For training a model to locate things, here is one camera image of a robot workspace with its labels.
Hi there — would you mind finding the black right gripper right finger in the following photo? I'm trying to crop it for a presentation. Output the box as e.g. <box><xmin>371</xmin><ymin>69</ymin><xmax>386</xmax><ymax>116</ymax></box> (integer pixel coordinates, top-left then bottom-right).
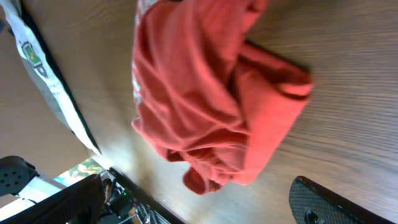
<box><xmin>289</xmin><ymin>176</ymin><xmax>394</xmax><ymax>224</ymax></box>

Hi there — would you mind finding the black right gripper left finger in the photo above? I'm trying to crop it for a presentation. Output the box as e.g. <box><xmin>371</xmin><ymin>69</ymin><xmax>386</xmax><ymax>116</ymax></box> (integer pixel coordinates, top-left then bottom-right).
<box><xmin>1</xmin><ymin>174</ymin><xmax>105</xmax><ymax>224</ymax></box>

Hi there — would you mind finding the red printed t-shirt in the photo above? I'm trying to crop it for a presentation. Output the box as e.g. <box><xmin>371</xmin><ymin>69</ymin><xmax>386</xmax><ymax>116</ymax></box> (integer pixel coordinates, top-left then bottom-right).
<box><xmin>131</xmin><ymin>0</ymin><xmax>313</xmax><ymax>195</ymax></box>

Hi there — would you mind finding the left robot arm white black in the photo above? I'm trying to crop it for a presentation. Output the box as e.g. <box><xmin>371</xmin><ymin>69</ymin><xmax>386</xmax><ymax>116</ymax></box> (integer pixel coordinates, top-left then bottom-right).
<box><xmin>1</xmin><ymin>156</ymin><xmax>66</xmax><ymax>221</ymax></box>

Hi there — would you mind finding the white robot print t-shirt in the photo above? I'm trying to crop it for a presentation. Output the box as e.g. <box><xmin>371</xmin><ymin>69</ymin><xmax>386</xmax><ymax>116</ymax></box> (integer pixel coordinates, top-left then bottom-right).
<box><xmin>1</xmin><ymin>0</ymin><xmax>101</xmax><ymax>156</ymax></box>

